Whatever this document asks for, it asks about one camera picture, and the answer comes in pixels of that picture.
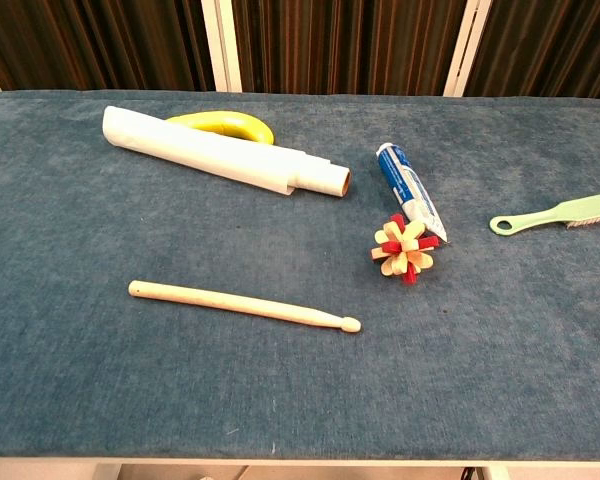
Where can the white paper roll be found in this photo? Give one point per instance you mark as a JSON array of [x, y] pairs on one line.
[[215, 153]]

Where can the yellow plastic banana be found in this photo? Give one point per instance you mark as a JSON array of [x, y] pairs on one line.
[[240, 126]]

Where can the dark striped curtain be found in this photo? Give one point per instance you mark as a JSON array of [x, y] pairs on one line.
[[345, 45]]

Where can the wooden drumstick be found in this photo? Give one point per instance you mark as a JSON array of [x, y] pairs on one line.
[[240, 303]]

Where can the blue white toothpaste tube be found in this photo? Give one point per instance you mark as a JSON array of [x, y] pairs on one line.
[[407, 185]]

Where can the green plastic brush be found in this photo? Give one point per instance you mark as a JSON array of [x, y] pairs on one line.
[[545, 217]]

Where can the blue table cloth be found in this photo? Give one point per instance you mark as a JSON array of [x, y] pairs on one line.
[[180, 390]]

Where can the red yellow wooden burr puzzle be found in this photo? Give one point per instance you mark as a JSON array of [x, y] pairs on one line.
[[404, 248]]

